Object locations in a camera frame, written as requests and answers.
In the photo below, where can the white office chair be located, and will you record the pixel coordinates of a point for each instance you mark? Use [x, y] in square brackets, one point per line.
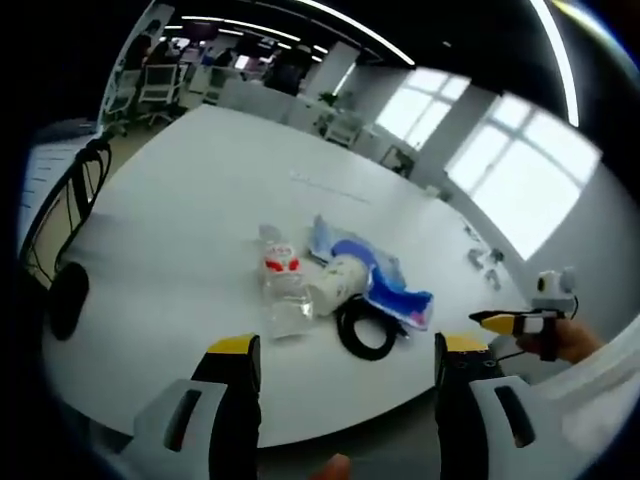
[157, 87]

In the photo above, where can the white table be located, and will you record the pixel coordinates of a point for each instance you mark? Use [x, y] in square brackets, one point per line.
[260, 200]

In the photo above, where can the white paper cup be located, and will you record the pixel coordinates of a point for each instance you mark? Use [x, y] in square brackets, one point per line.
[334, 287]

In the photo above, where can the blue and white cloth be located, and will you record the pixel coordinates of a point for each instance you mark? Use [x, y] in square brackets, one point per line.
[372, 270]

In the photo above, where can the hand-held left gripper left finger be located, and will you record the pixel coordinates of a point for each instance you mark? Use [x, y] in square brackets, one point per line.
[200, 415]

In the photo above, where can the person's left hand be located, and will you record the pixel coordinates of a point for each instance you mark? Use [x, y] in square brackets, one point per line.
[334, 469]

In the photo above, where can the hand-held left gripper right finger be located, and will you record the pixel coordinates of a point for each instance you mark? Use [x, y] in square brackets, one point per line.
[480, 415]

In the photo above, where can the clear plastic water bottle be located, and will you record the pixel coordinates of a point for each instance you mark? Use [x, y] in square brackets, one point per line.
[283, 280]

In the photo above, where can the person's right hand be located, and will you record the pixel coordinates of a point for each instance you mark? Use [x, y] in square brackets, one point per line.
[562, 342]

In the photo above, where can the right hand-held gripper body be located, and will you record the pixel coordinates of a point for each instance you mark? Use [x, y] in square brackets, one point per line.
[551, 295]

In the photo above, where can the black chair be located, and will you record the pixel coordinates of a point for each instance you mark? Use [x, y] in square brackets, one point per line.
[67, 235]

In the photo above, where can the small grey items on table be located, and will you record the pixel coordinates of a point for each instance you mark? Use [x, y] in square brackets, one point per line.
[484, 260]

